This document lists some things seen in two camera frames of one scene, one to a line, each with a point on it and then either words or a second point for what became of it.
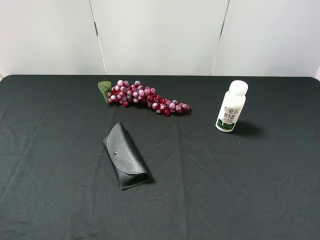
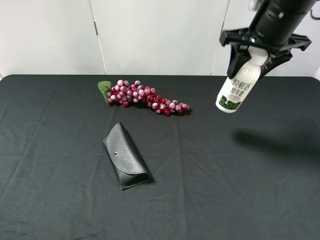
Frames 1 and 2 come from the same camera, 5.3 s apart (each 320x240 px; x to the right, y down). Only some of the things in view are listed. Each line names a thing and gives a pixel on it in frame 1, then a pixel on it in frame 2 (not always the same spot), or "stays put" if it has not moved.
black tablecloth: x=261 y=181 stays put
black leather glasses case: x=127 y=162 stays put
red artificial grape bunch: x=122 y=93 stays put
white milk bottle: x=231 y=106 -> x=238 y=88
